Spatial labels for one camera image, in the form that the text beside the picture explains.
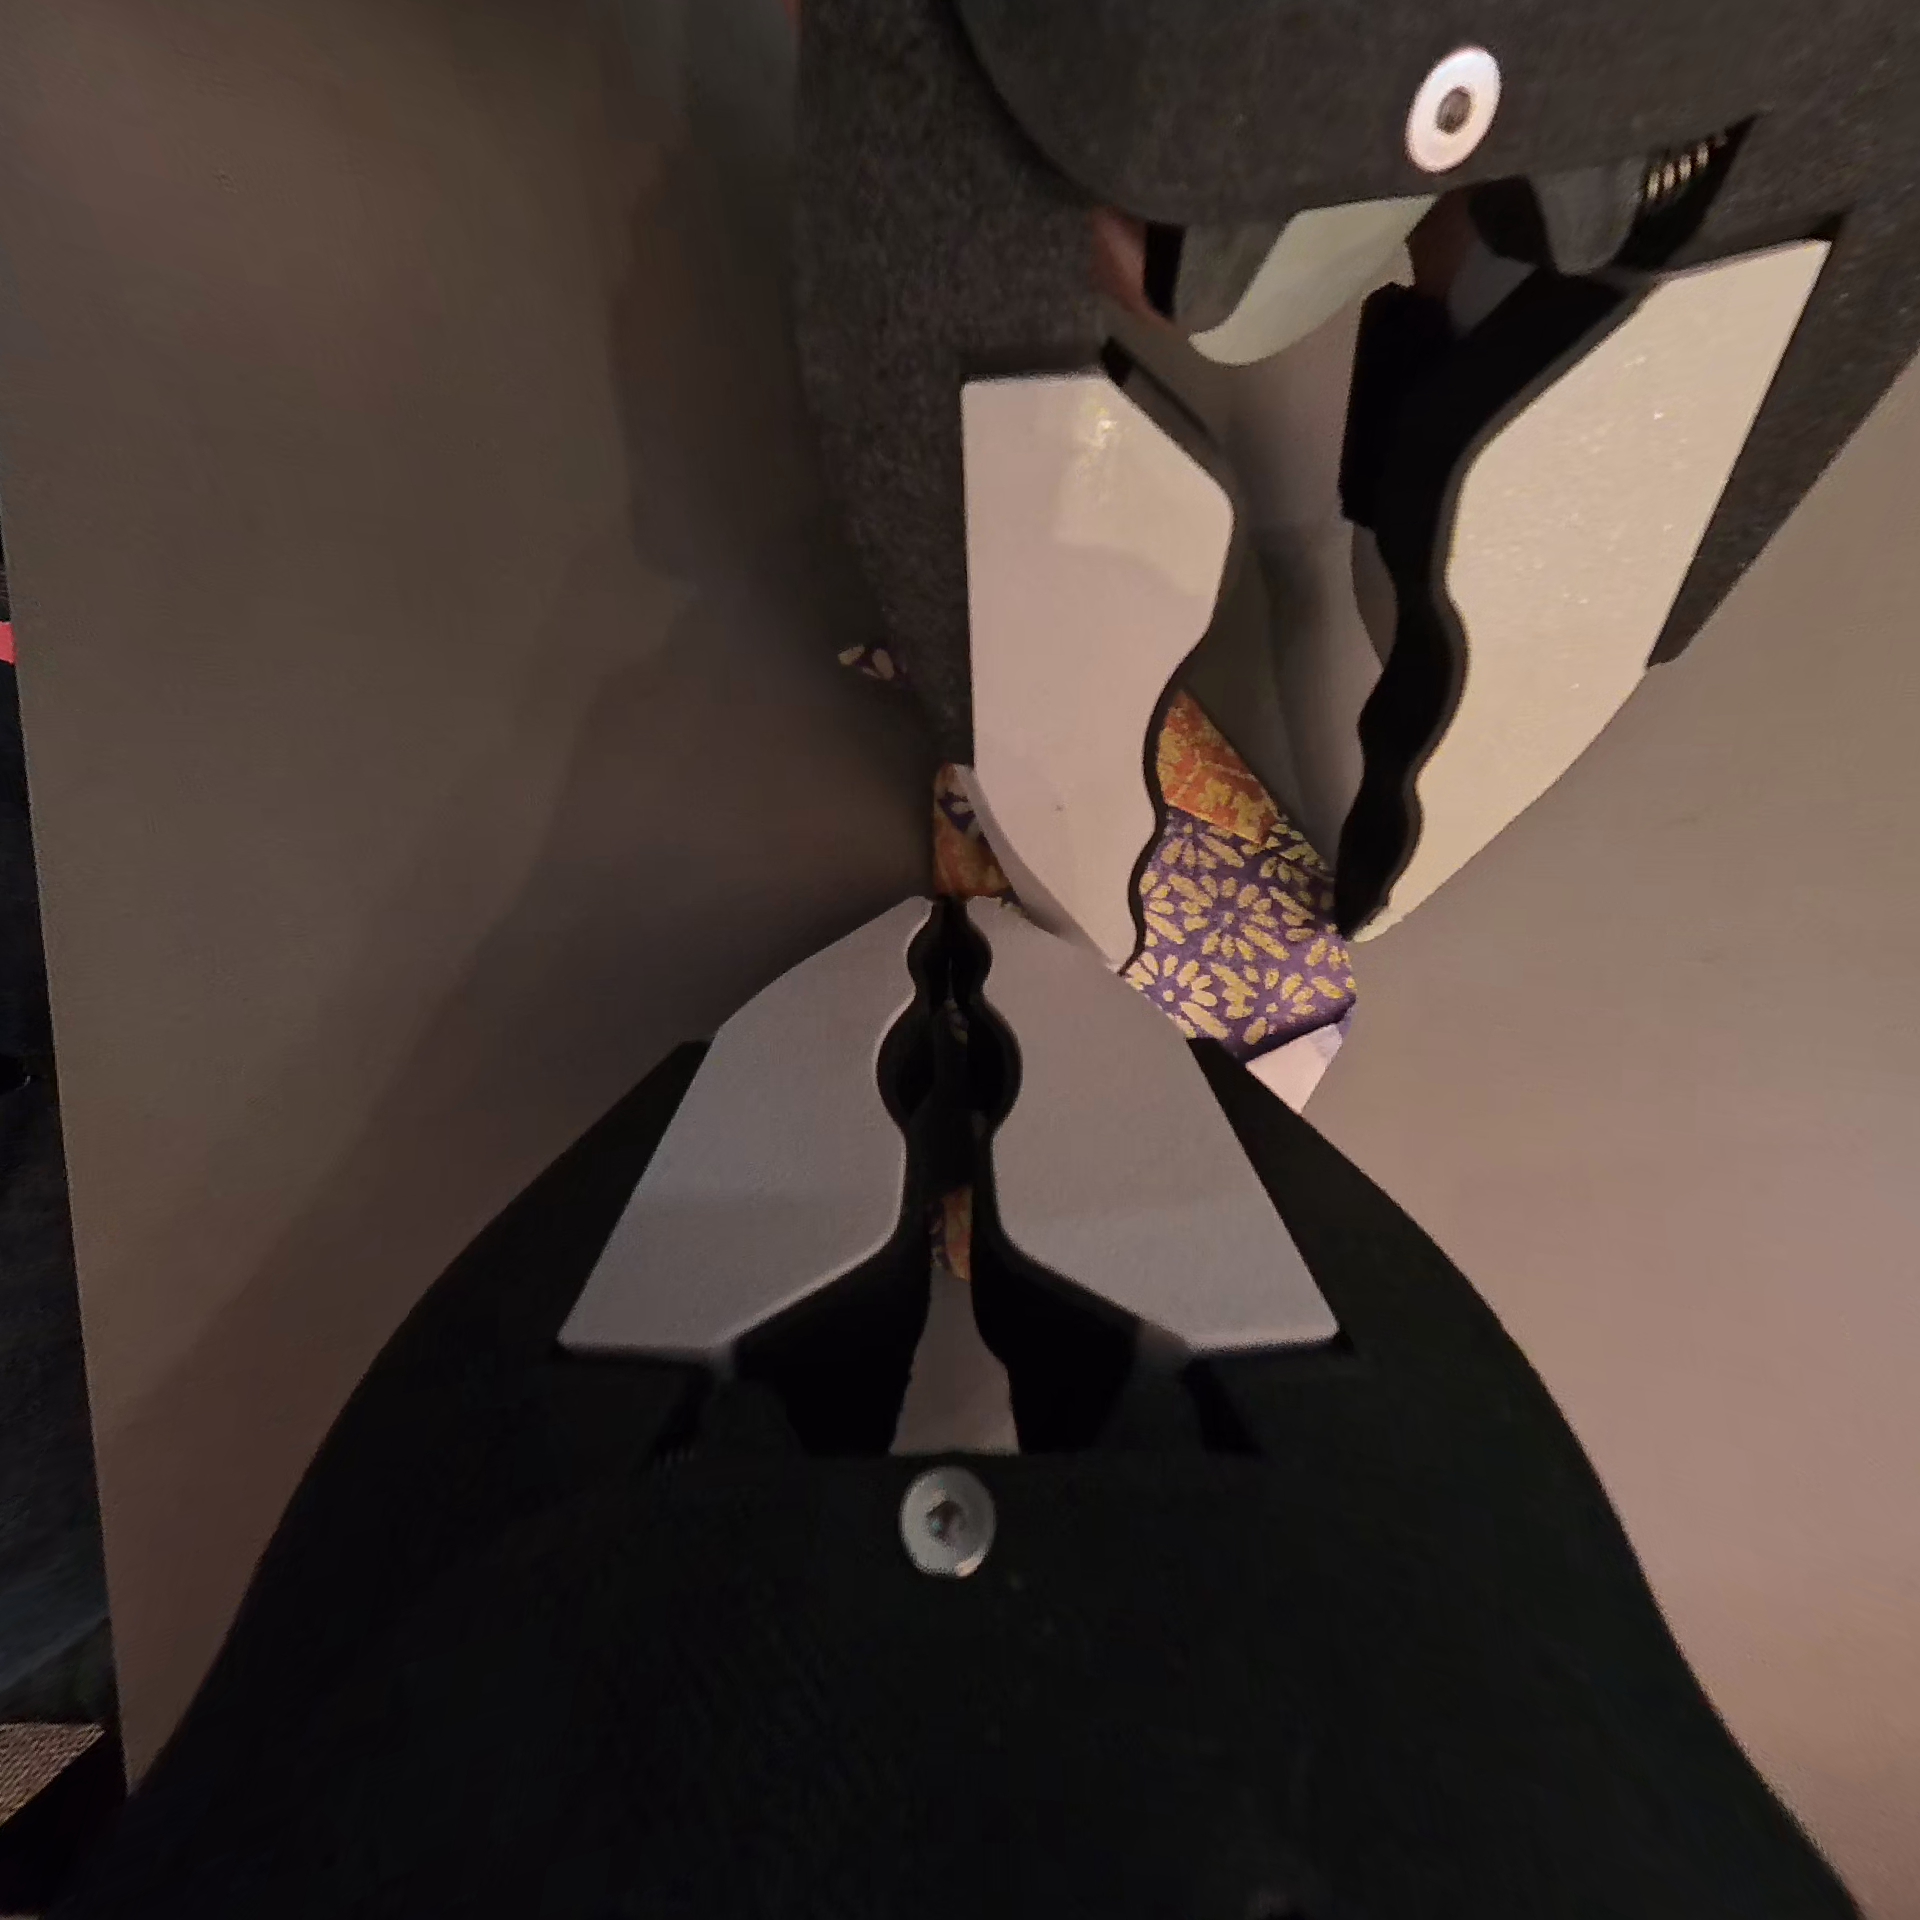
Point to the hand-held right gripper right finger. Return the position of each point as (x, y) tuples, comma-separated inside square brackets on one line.
[(1138, 1203)]

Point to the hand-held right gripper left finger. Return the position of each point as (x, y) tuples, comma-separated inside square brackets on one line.
[(747, 1203)]

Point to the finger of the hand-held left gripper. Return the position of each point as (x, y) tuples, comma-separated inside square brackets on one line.
[(1048, 599), (1590, 522)]

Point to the patterned purple orange origami paper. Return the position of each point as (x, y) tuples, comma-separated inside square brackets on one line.
[(1247, 915)]

